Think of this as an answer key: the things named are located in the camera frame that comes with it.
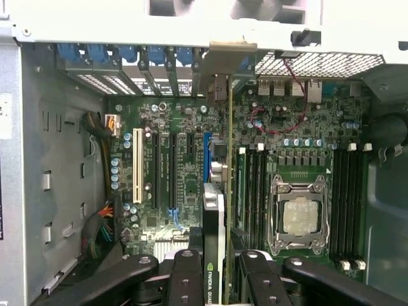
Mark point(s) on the long black expansion slot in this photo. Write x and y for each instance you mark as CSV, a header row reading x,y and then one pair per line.
x,y
173,172
155,172

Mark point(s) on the silver finned chipset heatsink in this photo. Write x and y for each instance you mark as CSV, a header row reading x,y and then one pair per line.
x,y
165,248

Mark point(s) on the silver CPU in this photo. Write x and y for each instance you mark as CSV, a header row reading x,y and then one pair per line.
x,y
301,216

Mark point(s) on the white expansion slot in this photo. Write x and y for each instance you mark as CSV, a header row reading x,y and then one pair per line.
x,y
137,165

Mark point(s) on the green RAM stick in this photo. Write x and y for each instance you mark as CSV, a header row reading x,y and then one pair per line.
x,y
241,191

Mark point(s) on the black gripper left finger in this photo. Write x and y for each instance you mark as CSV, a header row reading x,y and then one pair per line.
x,y
186,280

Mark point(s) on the black RAM slot white clips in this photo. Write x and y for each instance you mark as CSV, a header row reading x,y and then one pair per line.
x,y
361,207
242,150
259,197
347,207

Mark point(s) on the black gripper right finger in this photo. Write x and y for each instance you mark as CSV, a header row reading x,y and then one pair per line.
x,y
256,280

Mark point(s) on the CPU in metal socket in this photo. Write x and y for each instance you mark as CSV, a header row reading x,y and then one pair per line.
x,y
277,245

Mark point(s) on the green motherboard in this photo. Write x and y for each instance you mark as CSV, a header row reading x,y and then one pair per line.
x,y
191,178

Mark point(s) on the silver expansion slot cover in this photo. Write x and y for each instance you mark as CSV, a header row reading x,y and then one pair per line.
x,y
92,83
122,86

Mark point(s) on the short black expansion slot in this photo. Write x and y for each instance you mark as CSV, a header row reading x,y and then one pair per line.
x,y
191,143

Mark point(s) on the black and silver PC case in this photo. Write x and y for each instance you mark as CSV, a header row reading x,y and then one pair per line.
x,y
159,32

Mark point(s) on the blue card clip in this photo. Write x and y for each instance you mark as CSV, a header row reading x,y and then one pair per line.
x,y
128,54
184,55
156,55
97,53
67,54

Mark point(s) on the blue expansion slot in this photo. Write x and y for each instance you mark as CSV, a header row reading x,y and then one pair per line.
x,y
207,153

